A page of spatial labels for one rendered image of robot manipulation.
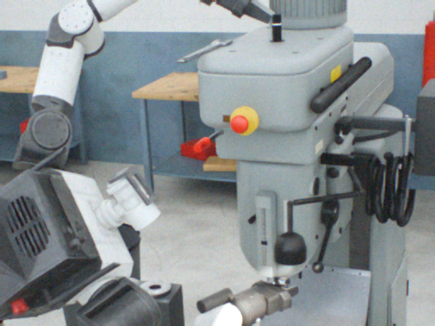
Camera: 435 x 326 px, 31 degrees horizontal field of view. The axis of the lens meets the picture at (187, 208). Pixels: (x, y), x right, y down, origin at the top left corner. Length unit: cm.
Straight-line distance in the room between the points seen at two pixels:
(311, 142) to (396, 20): 438
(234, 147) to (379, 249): 73
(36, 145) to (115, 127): 550
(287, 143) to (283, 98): 16
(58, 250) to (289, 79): 59
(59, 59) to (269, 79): 47
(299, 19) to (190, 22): 463
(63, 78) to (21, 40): 574
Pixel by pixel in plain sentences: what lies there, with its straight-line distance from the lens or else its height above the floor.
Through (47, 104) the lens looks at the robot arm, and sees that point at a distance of 175.
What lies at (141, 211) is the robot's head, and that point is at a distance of 163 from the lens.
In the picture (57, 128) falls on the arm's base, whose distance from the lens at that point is 168.
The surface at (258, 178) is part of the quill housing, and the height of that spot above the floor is 158.
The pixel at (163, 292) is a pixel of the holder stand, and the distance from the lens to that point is 222.
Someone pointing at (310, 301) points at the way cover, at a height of 104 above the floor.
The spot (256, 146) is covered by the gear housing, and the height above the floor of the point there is 167.
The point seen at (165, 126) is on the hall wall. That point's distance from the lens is 692.
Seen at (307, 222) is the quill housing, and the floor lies 147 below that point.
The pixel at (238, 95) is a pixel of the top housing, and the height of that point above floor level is 181.
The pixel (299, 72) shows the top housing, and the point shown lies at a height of 186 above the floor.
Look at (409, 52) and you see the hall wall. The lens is 613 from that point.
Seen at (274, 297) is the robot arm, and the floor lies 126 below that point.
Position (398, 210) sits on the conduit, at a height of 142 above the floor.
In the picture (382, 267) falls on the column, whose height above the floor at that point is 114.
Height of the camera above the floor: 220
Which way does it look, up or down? 21 degrees down
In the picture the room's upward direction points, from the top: 4 degrees counter-clockwise
